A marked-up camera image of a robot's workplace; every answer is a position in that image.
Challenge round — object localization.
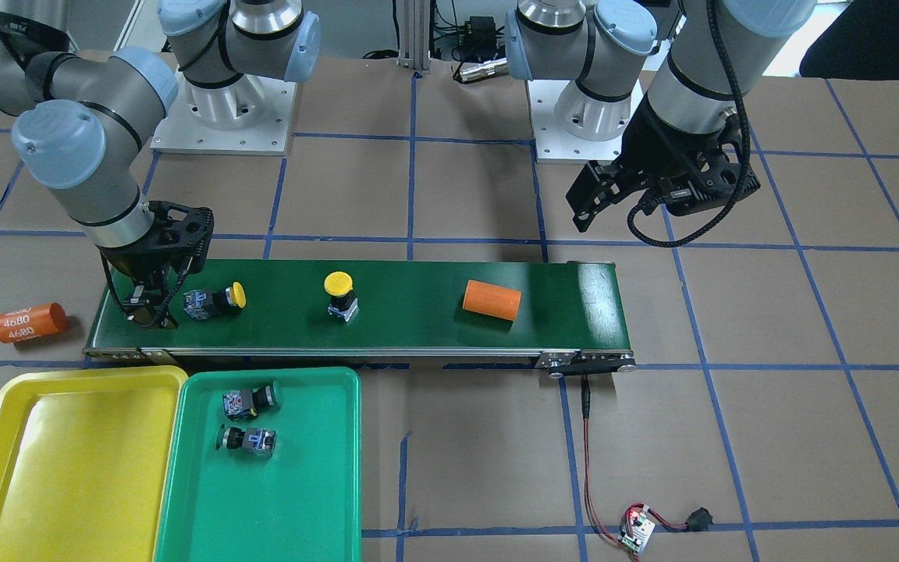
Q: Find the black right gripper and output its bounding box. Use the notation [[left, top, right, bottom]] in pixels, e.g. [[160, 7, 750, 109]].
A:
[[99, 201, 215, 329]]

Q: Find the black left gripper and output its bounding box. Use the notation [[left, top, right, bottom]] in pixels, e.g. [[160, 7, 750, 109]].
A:
[[565, 109, 760, 232]]

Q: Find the yellow push button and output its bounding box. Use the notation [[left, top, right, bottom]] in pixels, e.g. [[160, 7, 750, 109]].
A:
[[322, 271, 359, 322], [183, 281, 247, 321]]

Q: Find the orange cylinder with white numbers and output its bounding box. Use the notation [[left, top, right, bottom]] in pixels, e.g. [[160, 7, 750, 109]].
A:
[[0, 302, 69, 343]]

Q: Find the plain orange cylinder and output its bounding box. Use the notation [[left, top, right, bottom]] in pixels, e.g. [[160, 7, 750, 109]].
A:
[[461, 279, 522, 322]]

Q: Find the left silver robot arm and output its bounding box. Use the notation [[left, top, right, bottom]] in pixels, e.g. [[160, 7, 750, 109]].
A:
[[503, 1, 815, 247]]

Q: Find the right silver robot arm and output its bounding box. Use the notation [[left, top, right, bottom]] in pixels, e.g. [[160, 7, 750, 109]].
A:
[[0, 1, 322, 329]]

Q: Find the green conveyor belt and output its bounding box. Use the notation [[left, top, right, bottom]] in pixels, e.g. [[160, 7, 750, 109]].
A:
[[84, 259, 636, 377]]

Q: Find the green plastic tray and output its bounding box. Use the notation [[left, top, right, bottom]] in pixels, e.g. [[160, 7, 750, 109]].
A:
[[154, 367, 363, 561]]

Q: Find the yellow plastic tray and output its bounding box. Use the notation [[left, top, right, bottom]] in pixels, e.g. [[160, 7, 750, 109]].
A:
[[0, 366, 187, 561]]

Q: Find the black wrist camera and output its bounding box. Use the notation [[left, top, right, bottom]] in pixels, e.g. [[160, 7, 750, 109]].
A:
[[657, 176, 734, 216]]

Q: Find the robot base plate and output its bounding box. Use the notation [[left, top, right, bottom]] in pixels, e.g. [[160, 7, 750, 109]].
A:
[[527, 80, 643, 164], [150, 73, 299, 157]]

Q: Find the aluminium frame post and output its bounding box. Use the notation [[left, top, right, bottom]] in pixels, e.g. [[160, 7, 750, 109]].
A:
[[393, 1, 434, 75]]

